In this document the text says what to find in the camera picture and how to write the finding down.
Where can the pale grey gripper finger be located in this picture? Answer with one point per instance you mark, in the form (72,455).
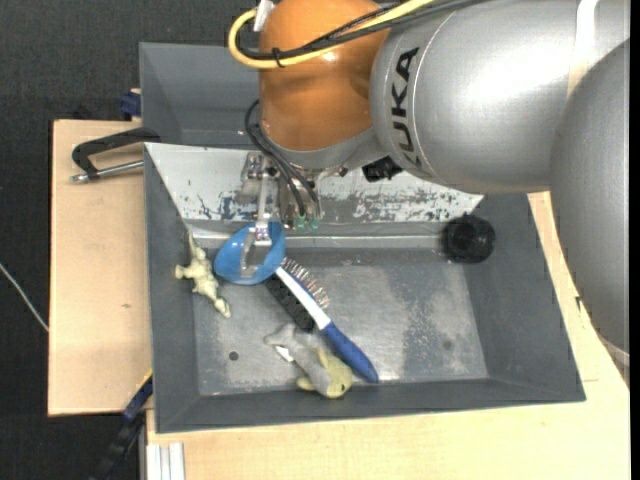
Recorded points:
(262,233)
(246,263)

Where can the blue plastic bowl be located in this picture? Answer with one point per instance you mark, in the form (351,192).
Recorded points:
(227,265)

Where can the pale yellow toy dinosaur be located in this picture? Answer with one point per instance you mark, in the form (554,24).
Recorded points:
(204,278)

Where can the grey and yellow plush toy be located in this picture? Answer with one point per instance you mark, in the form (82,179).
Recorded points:
(312,363)

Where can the blue and white brush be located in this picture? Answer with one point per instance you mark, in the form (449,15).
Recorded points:
(345,345)

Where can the pale brown cardboard board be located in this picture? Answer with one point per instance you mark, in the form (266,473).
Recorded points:
(95,278)

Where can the grey metal bin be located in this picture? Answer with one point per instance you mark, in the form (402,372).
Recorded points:
(400,318)

